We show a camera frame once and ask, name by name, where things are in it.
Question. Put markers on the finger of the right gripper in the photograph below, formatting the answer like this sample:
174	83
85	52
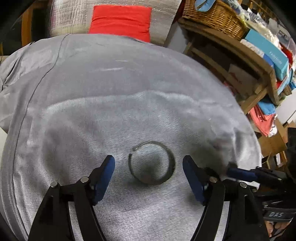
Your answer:
245	174

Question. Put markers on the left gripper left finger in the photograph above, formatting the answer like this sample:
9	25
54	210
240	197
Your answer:
52	220

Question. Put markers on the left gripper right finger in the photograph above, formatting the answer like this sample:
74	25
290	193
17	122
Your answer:
244	219

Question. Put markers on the right hand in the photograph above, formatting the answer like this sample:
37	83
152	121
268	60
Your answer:
275	229

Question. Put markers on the wooden shelf rack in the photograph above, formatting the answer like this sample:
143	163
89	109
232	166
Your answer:
251	81

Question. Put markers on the teal box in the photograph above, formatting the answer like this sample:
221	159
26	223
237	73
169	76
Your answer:
278	57

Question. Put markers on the grey blanket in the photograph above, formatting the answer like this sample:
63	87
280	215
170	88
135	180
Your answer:
69	101

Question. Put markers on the wicker basket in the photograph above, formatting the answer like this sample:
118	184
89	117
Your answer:
220	17

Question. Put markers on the blue cloth in basket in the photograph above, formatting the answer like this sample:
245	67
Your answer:
204	5

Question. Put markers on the red cushion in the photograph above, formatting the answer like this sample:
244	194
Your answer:
129	21

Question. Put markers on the wooden cabinet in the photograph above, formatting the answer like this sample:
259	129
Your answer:
23	22

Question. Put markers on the silver foil insulation sheet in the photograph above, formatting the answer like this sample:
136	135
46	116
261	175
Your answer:
74	17

